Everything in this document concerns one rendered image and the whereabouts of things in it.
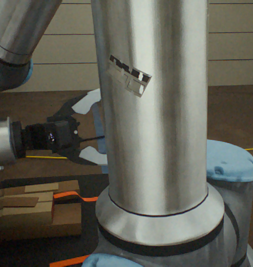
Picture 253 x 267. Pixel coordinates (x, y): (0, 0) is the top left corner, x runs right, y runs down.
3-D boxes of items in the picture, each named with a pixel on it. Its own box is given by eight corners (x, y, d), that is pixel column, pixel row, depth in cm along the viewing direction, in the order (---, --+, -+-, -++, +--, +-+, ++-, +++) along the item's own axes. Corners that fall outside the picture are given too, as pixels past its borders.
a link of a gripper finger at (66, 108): (80, 87, 64) (47, 119, 63) (81, 87, 63) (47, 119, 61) (97, 105, 65) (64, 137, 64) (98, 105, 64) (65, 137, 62)
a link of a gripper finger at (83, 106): (100, 78, 69) (68, 109, 68) (105, 75, 64) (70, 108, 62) (110, 89, 70) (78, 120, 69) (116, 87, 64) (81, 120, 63)
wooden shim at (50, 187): (24, 194, 254) (24, 192, 254) (25, 187, 264) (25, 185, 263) (58, 190, 259) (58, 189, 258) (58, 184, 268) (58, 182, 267)
